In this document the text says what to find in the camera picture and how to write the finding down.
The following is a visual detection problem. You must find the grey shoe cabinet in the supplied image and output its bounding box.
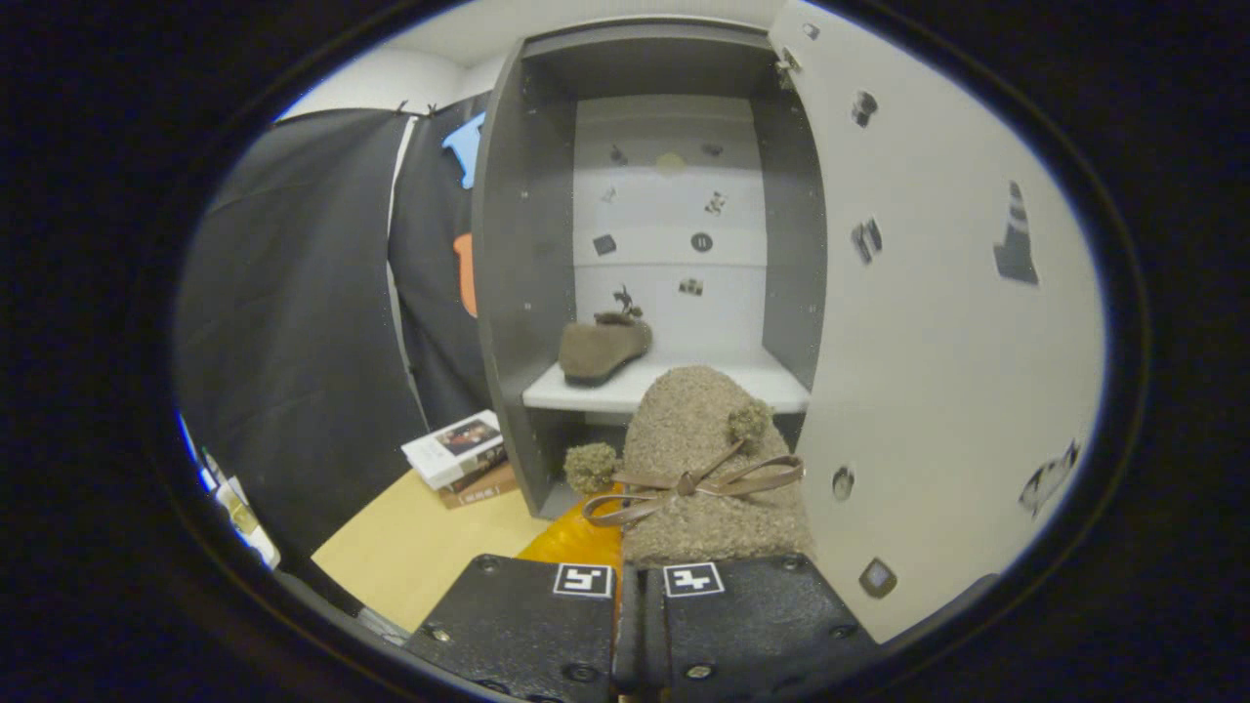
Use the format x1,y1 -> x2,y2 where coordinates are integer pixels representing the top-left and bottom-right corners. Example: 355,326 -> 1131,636
472,18 -> 829,520

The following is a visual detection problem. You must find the blue printed card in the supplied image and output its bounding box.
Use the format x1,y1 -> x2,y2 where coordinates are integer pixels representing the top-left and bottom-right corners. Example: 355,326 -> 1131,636
176,410 -> 211,489

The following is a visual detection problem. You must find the white and yellow packet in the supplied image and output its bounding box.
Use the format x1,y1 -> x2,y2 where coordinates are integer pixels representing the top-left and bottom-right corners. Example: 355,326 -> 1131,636
200,449 -> 282,570

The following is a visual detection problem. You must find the white book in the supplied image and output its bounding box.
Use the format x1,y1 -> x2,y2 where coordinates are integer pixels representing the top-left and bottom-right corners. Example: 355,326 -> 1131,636
401,410 -> 505,491

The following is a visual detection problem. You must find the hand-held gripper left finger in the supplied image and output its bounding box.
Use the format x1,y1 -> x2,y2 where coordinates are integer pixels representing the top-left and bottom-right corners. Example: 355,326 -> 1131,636
402,498 -> 626,703

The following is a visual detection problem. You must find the brown book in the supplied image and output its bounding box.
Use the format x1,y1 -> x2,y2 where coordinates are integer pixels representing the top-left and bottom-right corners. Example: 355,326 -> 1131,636
437,459 -> 521,511

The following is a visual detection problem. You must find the light grey shoe cabinet door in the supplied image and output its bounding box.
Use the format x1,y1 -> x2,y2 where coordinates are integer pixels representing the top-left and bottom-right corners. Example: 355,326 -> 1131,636
769,0 -> 1109,645

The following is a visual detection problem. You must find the black backdrop cloth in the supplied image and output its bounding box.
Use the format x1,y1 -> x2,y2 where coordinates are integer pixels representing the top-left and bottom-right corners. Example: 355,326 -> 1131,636
176,93 -> 494,562

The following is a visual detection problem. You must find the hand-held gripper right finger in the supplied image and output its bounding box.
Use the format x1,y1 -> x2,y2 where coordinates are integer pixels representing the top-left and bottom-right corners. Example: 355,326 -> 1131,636
620,555 -> 882,703

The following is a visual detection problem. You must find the brown fuzzy shoe with bow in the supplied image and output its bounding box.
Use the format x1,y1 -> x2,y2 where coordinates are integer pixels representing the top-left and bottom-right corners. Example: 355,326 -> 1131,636
563,365 -> 813,569
558,285 -> 653,388

